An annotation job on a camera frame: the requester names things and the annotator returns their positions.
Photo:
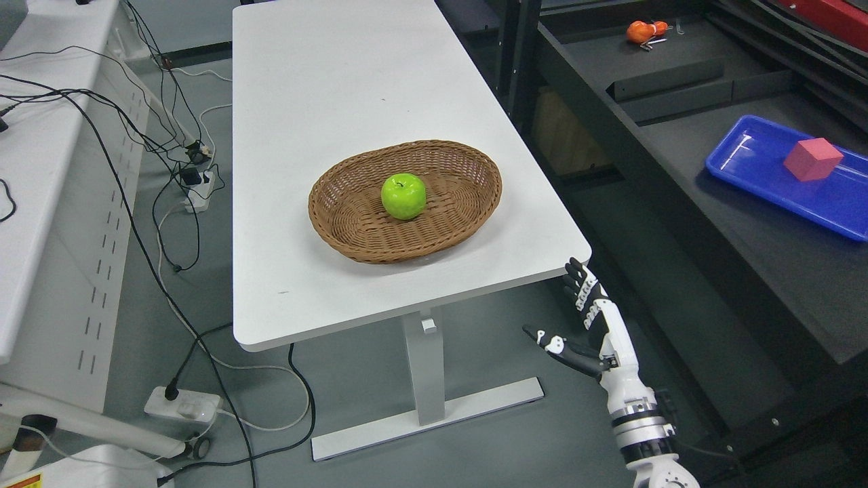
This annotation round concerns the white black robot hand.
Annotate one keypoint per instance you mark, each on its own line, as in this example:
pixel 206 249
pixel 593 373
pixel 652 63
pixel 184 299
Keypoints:
pixel 605 351

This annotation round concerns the green apple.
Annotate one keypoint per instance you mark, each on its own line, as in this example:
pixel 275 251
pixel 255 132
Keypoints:
pixel 403 196

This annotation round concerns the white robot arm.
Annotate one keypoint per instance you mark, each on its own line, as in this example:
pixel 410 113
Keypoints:
pixel 646 441

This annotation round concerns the black shelf unit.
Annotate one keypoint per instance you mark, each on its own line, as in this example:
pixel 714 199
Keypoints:
pixel 760 313

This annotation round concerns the brown wicker basket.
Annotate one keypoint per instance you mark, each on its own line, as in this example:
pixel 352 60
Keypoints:
pixel 463 188

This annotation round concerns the blue plastic tray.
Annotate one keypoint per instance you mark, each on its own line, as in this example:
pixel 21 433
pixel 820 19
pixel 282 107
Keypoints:
pixel 752 156

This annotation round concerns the pink cube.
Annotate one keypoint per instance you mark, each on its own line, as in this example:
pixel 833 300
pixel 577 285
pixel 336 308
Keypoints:
pixel 812 159

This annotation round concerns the orange toy fruit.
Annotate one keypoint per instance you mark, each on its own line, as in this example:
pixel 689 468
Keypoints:
pixel 641 32

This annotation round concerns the white table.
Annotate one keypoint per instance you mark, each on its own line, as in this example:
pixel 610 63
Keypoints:
pixel 316 82

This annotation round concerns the white power strip near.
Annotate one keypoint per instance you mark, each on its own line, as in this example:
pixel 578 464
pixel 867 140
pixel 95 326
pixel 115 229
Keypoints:
pixel 188 406

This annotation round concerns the white power strip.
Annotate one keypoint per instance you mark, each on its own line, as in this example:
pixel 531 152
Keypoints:
pixel 188 406
pixel 199 194

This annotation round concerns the white power strip far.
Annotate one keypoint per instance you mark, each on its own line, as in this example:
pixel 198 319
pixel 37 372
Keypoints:
pixel 199 194

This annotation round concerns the white side desk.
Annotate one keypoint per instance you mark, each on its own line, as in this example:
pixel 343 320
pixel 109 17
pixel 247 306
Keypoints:
pixel 69 176

